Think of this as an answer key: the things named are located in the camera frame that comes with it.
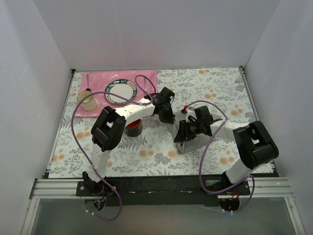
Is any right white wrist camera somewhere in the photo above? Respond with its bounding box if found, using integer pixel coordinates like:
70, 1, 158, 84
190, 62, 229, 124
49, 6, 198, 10
181, 105, 189, 119

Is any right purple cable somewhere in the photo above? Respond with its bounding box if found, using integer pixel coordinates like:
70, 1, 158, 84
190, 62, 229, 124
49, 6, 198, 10
187, 100, 255, 214

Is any dark jar red lid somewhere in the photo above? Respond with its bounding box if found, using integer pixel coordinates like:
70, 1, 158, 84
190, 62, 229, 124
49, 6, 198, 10
124, 119, 143, 137

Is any floral tablecloth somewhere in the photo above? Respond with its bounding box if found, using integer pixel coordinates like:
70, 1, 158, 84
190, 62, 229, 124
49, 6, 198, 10
48, 68, 256, 178

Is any cream enamel mug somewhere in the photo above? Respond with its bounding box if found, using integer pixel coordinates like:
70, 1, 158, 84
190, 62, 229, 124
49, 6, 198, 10
77, 90, 97, 111

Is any white plate patterned rim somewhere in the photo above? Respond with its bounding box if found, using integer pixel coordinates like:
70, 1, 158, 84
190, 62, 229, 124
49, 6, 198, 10
104, 79, 137, 106

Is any silver spoon on placemat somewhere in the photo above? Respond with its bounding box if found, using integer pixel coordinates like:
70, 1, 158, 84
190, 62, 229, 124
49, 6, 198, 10
86, 74, 91, 92

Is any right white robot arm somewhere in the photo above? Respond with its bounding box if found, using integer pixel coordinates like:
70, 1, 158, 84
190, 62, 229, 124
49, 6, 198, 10
168, 106, 279, 195

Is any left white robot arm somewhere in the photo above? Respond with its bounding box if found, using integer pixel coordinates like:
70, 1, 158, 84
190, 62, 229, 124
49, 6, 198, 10
83, 88, 175, 196

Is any silver fork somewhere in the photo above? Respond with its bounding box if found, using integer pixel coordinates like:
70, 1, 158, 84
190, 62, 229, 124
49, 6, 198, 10
143, 76, 148, 95

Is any aluminium frame rail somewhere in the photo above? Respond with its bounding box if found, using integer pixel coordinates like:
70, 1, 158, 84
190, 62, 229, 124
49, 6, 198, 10
29, 177, 305, 235

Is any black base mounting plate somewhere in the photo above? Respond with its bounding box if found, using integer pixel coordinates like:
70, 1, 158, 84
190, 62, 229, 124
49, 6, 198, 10
75, 174, 251, 207

